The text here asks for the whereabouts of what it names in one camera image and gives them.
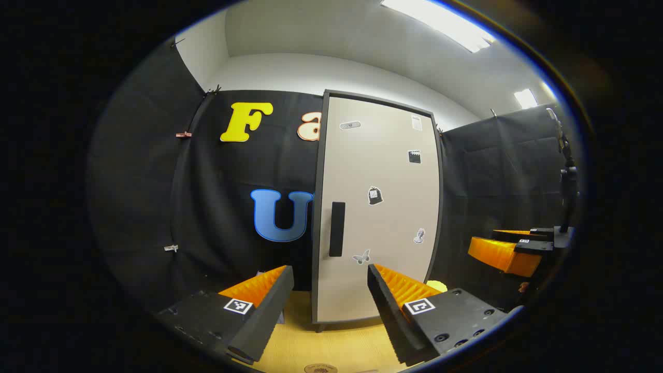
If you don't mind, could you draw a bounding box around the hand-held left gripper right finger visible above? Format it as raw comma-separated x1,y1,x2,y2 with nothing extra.
367,263,511,367

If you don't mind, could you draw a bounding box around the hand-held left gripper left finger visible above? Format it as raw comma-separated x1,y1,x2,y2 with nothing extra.
154,265,295,364

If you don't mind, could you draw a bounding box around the beige cabinet door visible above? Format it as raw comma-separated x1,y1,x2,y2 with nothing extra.
315,95,440,323

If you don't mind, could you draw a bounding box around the black cabinet door handle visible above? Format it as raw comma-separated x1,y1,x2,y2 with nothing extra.
329,202,346,258

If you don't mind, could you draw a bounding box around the small ceiling light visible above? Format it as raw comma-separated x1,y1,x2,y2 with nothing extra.
514,88,539,109

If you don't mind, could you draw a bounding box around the black backdrop cloth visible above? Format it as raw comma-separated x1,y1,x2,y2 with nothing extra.
88,39,570,317

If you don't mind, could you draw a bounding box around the long ceiling light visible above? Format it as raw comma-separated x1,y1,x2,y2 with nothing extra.
381,0,497,53

